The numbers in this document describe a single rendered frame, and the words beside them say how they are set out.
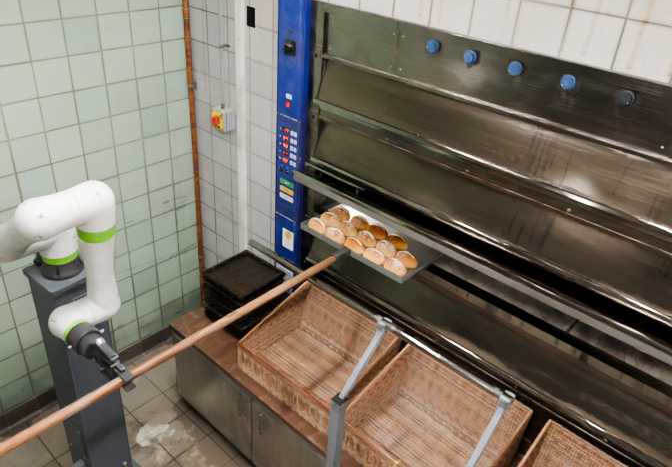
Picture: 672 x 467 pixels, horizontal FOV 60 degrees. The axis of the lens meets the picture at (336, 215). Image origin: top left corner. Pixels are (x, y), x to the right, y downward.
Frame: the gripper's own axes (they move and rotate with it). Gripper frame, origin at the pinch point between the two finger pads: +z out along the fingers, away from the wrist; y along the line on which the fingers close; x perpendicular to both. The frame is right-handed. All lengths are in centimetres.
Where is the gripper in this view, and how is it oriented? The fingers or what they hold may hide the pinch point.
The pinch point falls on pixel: (124, 378)
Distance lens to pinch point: 190.5
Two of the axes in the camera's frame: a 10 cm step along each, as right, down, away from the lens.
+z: 7.5, 3.8, -5.5
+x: -6.6, 3.4, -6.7
